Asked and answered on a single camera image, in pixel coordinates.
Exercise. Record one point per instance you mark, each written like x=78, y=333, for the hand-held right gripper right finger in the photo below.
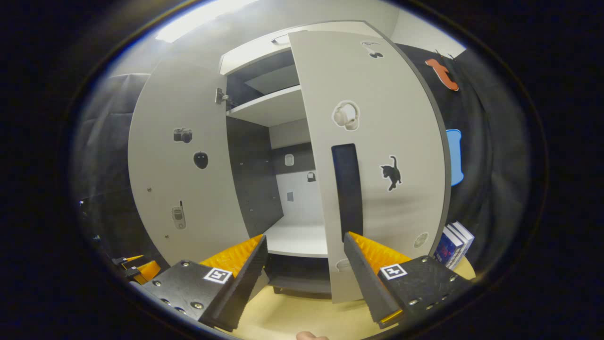
x=368, y=278

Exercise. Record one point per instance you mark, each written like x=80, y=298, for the black backdrop cloth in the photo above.
x=490, y=165

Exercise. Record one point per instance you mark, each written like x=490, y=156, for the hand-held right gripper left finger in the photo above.
x=236, y=283

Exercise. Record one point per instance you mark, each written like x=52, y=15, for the light blue book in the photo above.
x=468, y=238

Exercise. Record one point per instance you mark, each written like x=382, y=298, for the white and grey cabinet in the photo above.
x=255, y=179

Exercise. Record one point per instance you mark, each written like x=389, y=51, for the white cabinet shelf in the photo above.
x=269, y=106

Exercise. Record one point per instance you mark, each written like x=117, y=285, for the metal door hinge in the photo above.
x=221, y=96

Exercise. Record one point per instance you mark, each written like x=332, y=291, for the white cabinet door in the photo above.
x=155, y=179
x=401, y=94

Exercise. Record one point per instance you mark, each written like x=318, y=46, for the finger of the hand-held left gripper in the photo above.
x=148, y=271
x=123, y=260

